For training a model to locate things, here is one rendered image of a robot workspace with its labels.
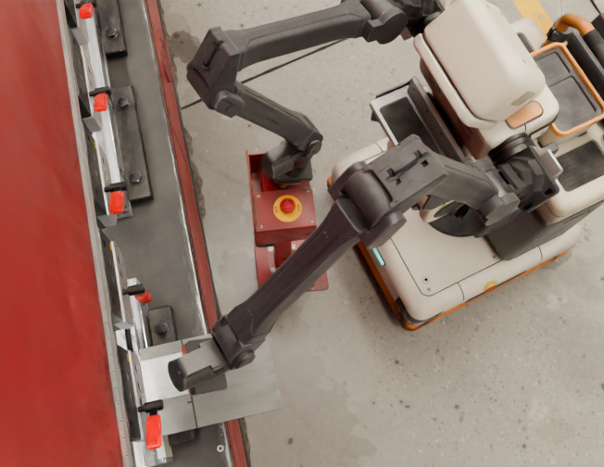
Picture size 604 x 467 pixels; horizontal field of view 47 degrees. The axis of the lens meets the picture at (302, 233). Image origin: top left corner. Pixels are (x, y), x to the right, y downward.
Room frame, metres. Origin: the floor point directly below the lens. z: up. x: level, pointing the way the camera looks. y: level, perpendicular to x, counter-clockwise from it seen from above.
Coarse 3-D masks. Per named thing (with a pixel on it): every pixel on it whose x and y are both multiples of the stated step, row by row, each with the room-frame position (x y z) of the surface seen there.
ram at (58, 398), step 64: (0, 0) 0.50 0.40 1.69; (0, 64) 0.40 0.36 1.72; (64, 64) 0.59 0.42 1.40; (0, 128) 0.31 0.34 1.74; (64, 128) 0.44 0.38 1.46; (0, 192) 0.23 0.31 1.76; (64, 192) 0.32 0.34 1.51; (0, 256) 0.16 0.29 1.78; (64, 256) 0.22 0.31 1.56; (0, 320) 0.09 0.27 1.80; (64, 320) 0.13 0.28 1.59; (0, 384) 0.03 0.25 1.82; (64, 384) 0.05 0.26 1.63; (0, 448) -0.02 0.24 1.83; (64, 448) -0.02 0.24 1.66; (128, 448) -0.02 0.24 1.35
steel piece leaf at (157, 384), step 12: (144, 360) 0.15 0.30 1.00; (156, 360) 0.15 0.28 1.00; (168, 360) 0.15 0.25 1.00; (144, 372) 0.12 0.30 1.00; (156, 372) 0.12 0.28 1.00; (168, 372) 0.13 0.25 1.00; (144, 384) 0.10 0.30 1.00; (156, 384) 0.10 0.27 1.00; (168, 384) 0.10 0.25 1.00; (156, 396) 0.08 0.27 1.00; (168, 396) 0.08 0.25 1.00
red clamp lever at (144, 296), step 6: (132, 288) 0.25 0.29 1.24; (138, 288) 0.25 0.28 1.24; (144, 288) 0.25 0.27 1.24; (126, 294) 0.24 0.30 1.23; (132, 294) 0.24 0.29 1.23; (138, 294) 0.24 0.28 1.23; (144, 294) 0.24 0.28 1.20; (138, 300) 0.24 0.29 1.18; (144, 300) 0.24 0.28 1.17; (150, 300) 0.24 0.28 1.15
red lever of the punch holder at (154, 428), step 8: (160, 400) 0.06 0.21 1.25; (144, 408) 0.04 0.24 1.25; (152, 408) 0.04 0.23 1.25; (160, 408) 0.05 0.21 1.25; (152, 416) 0.03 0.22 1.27; (152, 424) 0.02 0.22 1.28; (160, 424) 0.02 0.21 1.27; (152, 432) 0.01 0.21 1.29; (160, 432) 0.01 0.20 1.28; (152, 440) -0.01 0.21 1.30; (160, 440) -0.01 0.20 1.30; (152, 448) -0.02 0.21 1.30
